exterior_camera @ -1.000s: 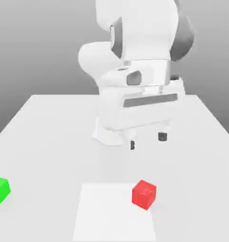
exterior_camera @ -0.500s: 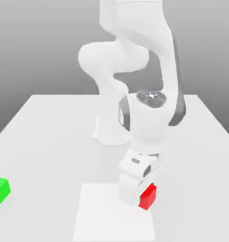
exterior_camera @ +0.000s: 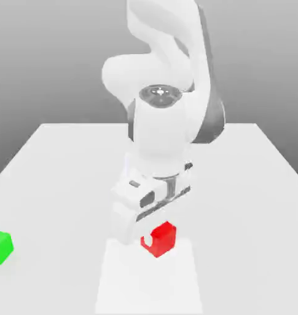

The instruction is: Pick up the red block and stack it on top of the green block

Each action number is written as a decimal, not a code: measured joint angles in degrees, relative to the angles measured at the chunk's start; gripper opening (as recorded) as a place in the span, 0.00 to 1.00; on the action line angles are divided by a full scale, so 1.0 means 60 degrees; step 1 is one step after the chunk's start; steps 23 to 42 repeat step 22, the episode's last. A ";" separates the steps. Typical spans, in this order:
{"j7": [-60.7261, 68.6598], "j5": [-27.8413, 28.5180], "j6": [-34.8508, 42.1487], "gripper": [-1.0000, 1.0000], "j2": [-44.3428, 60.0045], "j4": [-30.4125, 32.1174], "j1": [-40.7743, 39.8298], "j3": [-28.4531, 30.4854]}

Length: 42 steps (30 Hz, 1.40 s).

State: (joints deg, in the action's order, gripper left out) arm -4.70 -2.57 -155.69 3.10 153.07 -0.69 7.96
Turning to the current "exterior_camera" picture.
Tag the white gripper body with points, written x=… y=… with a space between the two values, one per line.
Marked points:
x=125 y=224

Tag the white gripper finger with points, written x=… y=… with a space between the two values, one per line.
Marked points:
x=147 y=237

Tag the small red cube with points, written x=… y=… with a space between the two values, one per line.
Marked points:
x=163 y=240

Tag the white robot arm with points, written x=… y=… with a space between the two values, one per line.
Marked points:
x=161 y=128

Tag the small green cube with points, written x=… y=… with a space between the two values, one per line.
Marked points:
x=0 y=247

